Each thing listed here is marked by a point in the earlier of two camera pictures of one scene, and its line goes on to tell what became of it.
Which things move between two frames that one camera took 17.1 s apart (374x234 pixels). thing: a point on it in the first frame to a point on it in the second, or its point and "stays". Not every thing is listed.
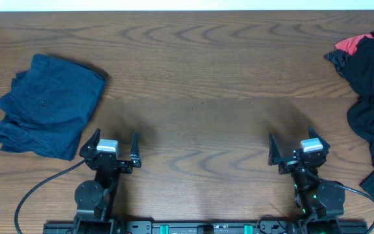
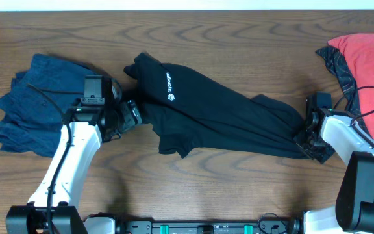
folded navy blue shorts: (48, 108) stays
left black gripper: (123, 168) to (132, 117)
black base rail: (205, 227) stays
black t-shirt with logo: (370, 69) to (187, 109)
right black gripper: (275, 158) to (319, 157)
